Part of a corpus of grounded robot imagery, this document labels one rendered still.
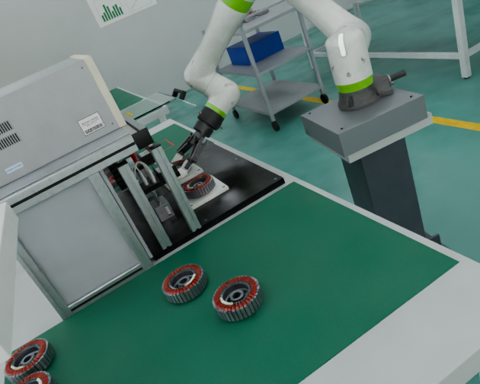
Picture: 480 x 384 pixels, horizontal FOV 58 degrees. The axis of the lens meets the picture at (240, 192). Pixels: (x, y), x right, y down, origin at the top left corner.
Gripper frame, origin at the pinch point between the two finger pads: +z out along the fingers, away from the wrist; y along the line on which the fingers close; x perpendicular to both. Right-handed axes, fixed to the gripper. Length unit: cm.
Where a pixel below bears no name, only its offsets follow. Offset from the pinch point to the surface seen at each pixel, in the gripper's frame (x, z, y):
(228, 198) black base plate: -5.2, -2.0, -37.5
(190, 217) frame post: 5.7, 8.5, -43.9
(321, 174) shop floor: -118, -45, 74
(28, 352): 28, 56, -55
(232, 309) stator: 7, 16, -85
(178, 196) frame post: 13.1, 4.9, -44.6
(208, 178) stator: -0.4, -3.6, -26.9
